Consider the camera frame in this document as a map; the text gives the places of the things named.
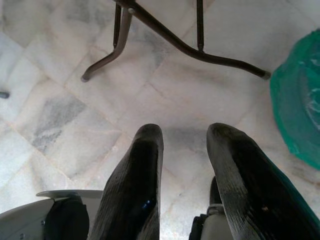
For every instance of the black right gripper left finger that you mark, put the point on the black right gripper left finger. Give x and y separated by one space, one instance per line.
132 195

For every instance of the black table leg frame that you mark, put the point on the black table leg frame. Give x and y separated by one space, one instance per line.
175 40

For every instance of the green plastic bag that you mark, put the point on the green plastic bag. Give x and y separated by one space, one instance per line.
297 100

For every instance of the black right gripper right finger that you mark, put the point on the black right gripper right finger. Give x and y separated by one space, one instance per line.
252 190

